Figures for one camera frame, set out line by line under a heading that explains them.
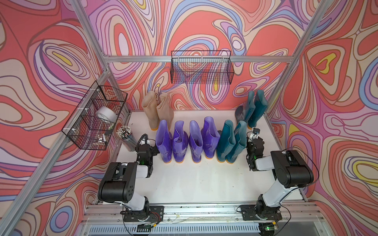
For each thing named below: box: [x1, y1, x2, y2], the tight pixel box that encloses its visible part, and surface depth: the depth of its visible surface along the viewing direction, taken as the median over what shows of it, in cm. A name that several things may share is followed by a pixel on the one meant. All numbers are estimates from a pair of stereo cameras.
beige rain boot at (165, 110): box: [156, 92, 174, 132], surface depth 92 cm
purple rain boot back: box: [200, 116, 221, 160], surface depth 83 cm
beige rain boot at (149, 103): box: [141, 90, 159, 131], surface depth 93 cm
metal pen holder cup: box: [116, 124, 137, 152], surface depth 87 cm
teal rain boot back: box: [216, 119, 237, 163], surface depth 78 cm
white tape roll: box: [95, 106, 118, 123], surface depth 76 cm
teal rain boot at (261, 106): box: [247, 89, 269, 128], surface depth 95 cm
